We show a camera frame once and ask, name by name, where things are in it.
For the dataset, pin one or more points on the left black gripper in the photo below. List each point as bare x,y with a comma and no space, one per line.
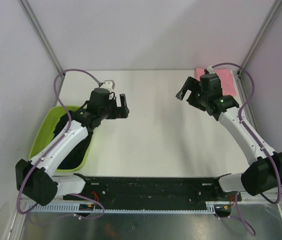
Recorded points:
120,112

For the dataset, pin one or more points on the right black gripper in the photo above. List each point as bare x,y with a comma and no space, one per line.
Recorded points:
192,84

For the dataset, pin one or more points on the black printed t shirt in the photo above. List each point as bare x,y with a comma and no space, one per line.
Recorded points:
63,120

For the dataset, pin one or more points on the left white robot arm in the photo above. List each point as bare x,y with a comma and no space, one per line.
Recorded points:
35,177

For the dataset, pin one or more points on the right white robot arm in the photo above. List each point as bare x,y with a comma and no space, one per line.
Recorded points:
265,164

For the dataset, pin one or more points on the folded pink t shirt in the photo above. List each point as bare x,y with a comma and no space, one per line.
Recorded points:
227,81

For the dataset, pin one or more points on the navy blue t shirt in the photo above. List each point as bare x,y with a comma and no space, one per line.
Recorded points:
77,156

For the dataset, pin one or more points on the green plastic bin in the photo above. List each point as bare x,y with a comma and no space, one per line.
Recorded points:
45,134

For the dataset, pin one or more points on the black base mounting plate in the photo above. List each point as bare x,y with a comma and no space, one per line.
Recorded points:
153,192

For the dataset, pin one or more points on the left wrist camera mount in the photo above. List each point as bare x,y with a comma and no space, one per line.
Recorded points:
108,85

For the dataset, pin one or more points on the grey slotted cable duct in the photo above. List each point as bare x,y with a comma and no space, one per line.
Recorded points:
83,207

